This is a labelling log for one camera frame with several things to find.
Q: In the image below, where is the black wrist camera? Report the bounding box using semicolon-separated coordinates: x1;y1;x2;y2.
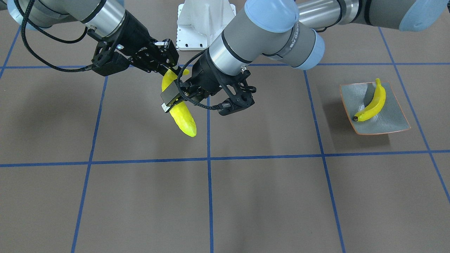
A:
217;70;257;116
91;40;130;77

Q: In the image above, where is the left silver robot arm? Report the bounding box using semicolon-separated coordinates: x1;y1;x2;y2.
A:
161;0;448;116

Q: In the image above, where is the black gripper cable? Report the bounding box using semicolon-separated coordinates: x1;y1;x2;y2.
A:
13;0;102;73

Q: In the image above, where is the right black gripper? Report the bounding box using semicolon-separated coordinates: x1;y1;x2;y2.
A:
106;10;179;76

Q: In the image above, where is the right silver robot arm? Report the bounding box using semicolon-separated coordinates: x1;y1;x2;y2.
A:
1;0;180;76

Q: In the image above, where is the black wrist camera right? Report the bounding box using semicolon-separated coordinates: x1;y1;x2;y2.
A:
91;40;130;77

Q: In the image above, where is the yellow banana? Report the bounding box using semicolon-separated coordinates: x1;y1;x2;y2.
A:
352;78;387;122
162;70;197;137

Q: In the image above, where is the grey square plate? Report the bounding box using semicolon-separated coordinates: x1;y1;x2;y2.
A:
340;82;411;136

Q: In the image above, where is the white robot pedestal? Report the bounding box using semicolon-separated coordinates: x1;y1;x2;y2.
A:
176;0;236;50

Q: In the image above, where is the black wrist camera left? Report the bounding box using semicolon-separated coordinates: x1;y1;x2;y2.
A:
217;70;257;116

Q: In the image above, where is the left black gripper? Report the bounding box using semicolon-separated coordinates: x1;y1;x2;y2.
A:
160;53;221;113

